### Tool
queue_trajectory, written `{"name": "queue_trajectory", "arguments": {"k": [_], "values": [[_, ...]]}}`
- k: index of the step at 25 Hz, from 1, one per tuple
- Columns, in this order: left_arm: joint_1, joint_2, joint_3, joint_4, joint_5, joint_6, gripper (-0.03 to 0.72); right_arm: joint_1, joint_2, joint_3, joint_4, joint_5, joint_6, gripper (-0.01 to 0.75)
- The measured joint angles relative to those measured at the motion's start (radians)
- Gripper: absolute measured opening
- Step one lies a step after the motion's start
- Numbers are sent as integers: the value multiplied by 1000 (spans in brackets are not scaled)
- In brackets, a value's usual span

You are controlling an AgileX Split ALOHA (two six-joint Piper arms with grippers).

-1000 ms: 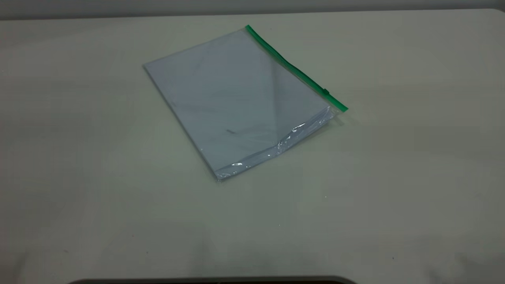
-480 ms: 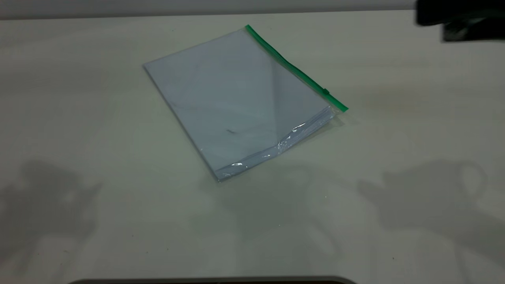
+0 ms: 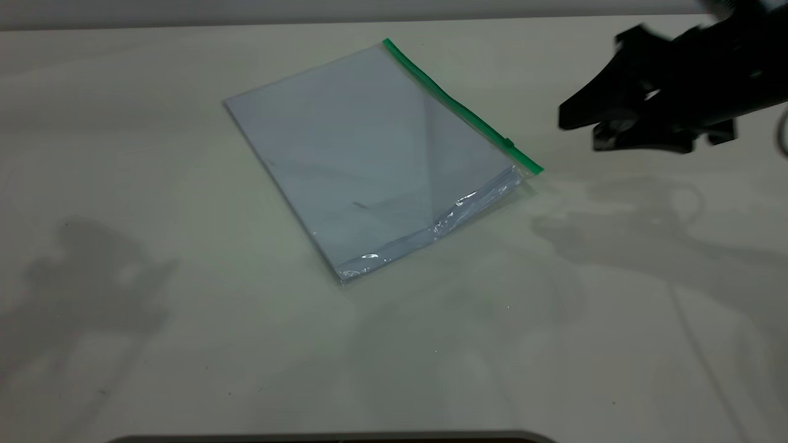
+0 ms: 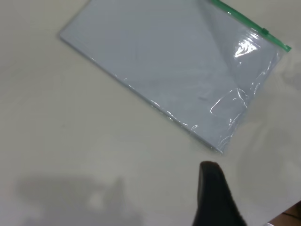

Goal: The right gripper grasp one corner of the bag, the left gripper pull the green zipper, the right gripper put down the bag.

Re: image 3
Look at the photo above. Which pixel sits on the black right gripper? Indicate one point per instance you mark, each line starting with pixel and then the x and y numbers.
pixel 726 61

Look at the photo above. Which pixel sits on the clear plastic bag green zipper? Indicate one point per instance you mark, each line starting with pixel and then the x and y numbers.
pixel 369 154

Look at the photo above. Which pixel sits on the white paper sheets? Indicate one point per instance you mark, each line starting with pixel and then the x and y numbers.
pixel 357 172

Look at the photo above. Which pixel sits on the black rounded base panel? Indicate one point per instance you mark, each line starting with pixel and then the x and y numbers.
pixel 332 438

